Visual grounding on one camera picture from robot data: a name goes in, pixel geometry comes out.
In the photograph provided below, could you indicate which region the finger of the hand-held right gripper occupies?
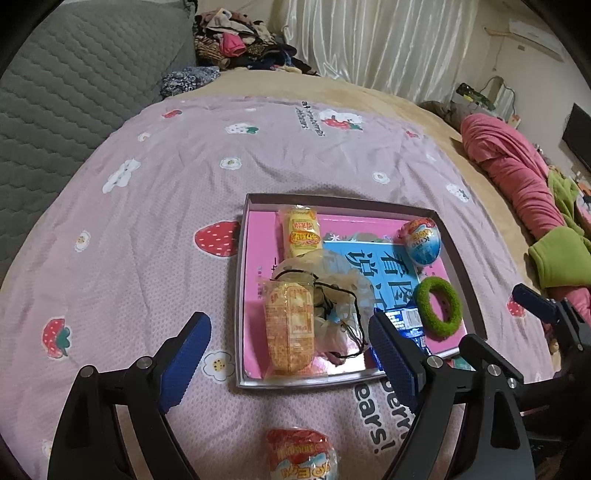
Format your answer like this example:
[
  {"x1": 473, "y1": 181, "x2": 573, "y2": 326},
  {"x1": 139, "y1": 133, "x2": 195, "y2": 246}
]
[
  {"x1": 458, "y1": 333, "x2": 561, "y2": 402},
  {"x1": 512, "y1": 283, "x2": 591, "y2": 356}
]

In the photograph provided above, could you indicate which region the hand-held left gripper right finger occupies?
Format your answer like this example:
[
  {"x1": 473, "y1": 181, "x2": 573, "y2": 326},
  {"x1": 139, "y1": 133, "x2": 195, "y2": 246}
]
[{"x1": 367, "y1": 311, "x2": 536, "y2": 480}]

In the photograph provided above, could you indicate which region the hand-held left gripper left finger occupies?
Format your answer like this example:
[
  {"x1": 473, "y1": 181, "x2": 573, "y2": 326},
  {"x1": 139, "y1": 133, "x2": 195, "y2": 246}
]
[{"x1": 46, "y1": 311, "x2": 213, "y2": 480}]

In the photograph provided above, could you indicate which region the green fuzzy ring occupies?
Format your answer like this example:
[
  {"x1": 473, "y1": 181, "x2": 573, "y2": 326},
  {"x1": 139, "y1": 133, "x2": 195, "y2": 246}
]
[{"x1": 413, "y1": 277, "x2": 464, "y2": 337}]

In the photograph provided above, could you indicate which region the blue snack packet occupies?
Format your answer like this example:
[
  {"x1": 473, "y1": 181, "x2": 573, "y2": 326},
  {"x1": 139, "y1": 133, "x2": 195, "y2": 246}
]
[{"x1": 369, "y1": 308, "x2": 432, "y2": 358}]

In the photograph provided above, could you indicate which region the beige mesh drawstring pouch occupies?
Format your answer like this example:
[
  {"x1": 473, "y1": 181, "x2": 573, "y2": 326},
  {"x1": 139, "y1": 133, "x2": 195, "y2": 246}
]
[{"x1": 270, "y1": 251, "x2": 377, "y2": 365}]

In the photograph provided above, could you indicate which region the large yellow bread packet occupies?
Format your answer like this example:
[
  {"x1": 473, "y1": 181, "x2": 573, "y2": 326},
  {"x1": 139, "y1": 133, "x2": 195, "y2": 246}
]
[{"x1": 259, "y1": 279, "x2": 324, "y2": 380}]

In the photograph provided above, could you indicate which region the red snack packet foreground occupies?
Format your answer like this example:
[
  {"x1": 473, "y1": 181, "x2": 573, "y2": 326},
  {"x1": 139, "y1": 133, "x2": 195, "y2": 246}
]
[{"x1": 265, "y1": 427, "x2": 340, "y2": 480}]

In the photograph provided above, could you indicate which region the shallow dark cardboard box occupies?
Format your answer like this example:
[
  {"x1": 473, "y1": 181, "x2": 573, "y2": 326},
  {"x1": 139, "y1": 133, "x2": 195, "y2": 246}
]
[{"x1": 235, "y1": 193, "x2": 489, "y2": 391}]

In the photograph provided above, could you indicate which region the green fleece cloth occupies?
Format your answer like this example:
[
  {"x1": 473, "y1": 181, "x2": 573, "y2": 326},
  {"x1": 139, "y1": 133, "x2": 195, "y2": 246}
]
[{"x1": 529, "y1": 168, "x2": 591, "y2": 291}]

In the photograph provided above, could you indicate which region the egg-shaped toy capsule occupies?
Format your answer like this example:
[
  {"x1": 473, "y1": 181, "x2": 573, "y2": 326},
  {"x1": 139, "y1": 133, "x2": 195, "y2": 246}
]
[{"x1": 401, "y1": 217, "x2": 443, "y2": 268}]

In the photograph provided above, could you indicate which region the pink and blue book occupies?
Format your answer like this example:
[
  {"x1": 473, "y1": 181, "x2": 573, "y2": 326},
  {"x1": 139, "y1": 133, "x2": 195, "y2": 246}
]
[{"x1": 242, "y1": 210, "x2": 462, "y2": 374}]

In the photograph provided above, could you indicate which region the pink strawberry printed blanket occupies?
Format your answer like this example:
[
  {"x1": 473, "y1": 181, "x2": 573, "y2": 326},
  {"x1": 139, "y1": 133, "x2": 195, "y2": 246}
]
[{"x1": 0, "y1": 95, "x2": 555, "y2": 480}]

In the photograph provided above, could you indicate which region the pink fleece blanket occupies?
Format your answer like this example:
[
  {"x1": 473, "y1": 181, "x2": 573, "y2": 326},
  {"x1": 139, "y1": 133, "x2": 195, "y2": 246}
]
[{"x1": 461, "y1": 113, "x2": 591, "y2": 324}]

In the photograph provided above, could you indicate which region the small yellow snack packet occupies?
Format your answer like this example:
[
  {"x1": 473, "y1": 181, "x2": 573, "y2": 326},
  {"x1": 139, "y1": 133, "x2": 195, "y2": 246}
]
[{"x1": 277, "y1": 205, "x2": 322, "y2": 261}]

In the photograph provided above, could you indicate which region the black television screen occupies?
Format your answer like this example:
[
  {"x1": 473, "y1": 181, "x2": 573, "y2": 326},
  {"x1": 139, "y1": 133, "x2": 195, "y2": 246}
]
[{"x1": 561, "y1": 102, "x2": 591, "y2": 174}]

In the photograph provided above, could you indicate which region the arched mirror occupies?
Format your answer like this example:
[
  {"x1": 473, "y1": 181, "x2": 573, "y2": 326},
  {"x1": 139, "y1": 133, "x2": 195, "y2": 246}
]
[{"x1": 482, "y1": 75, "x2": 517, "y2": 121}]

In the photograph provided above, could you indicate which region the dark cloth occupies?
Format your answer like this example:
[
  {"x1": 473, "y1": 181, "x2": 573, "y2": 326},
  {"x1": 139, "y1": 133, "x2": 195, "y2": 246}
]
[{"x1": 418, "y1": 100, "x2": 467, "y2": 127}]

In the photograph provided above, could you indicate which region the dark green patterned bag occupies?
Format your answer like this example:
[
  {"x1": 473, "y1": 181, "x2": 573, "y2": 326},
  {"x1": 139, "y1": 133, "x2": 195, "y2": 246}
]
[{"x1": 456, "y1": 83, "x2": 492, "y2": 109}]

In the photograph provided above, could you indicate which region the white air conditioner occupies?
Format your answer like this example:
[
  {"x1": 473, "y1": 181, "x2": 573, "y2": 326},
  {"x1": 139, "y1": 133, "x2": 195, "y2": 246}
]
[{"x1": 505, "y1": 18, "x2": 566, "y2": 61}]

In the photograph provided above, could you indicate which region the blue patterned cloth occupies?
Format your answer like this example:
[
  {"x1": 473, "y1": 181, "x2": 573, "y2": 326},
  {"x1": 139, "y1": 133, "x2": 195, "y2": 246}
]
[{"x1": 159, "y1": 66, "x2": 221, "y2": 97}]

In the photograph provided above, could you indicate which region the grey quilted sofa back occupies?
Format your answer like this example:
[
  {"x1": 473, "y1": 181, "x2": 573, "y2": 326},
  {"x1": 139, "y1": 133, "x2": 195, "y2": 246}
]
[{"x1": 0, "y1": 0, "x2": 199, "y2": 282}]

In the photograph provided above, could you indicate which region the white shiny curtain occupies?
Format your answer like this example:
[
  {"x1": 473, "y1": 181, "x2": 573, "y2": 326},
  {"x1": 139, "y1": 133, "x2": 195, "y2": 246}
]
[{"x1": 272, "y1": 0, "x2": 478, "y2": 104}]

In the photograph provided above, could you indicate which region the pile of clothes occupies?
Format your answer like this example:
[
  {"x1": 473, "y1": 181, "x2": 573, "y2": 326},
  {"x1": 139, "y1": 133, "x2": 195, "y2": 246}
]
[{"x1": 193, "y1": 9, "x2": 319, "y2": 77}]

